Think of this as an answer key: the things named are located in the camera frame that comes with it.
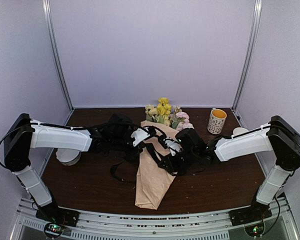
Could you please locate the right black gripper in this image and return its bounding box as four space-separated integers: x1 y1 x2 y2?
157 149 198 173

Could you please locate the black ribbon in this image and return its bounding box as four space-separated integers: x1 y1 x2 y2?
109 142 181 183

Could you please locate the pink fake flower stem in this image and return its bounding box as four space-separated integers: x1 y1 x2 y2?
169 106 194 131

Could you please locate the pale yellow fake flower stem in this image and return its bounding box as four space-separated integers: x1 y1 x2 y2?
145 104 158 123

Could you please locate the pink and green wrapping paper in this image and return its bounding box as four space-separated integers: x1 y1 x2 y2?
135 120 179 210

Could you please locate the bright yellow fake flower stem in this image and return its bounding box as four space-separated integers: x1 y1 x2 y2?
156 97 172 126

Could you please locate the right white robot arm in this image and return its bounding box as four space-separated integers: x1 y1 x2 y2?
151 115 300 221

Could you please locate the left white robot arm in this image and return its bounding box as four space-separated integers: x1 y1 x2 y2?
0 113 151 222

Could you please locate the patterned mug with yellow inside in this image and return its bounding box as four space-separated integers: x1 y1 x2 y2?
207 108 227 135

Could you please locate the small white patterned bowl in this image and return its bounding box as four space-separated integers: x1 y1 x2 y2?
232 127 249 137

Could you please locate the white scalloped bowl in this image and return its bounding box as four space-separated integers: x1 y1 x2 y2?
55 148 81 166

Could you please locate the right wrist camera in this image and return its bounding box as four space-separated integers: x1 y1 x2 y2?
163 137 183 156

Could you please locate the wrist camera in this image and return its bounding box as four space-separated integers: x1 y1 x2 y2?
163 137 183 156
130 127 151 147

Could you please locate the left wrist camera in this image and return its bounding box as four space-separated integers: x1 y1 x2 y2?
130 127 151 147

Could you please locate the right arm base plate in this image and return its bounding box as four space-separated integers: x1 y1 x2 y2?
229 207 272 226

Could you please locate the front aluminium rail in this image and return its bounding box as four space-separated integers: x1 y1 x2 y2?
8 196 300 240

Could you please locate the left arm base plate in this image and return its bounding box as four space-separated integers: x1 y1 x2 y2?
35 208 80 227

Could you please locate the left aluminium frame post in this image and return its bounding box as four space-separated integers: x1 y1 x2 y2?
42 0 74 111

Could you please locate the aluminium frame post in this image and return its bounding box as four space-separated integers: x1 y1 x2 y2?
231 0 263 112
42 0 74 111

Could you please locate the right aluminium frame post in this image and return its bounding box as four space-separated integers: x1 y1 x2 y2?
231 0 263 112

